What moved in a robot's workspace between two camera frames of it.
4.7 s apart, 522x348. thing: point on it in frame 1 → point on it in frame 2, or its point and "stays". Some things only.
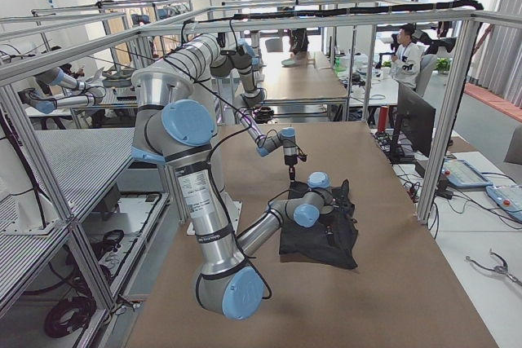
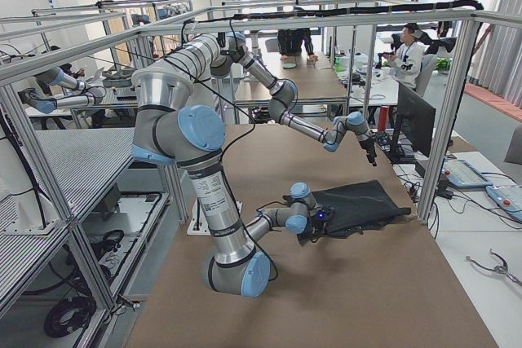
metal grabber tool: x=502 y=268 stays
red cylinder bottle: x=383 y=118 stays
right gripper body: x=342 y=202 → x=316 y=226
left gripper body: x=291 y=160 → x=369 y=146
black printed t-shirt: x=331 y=241 → x=357 y=208
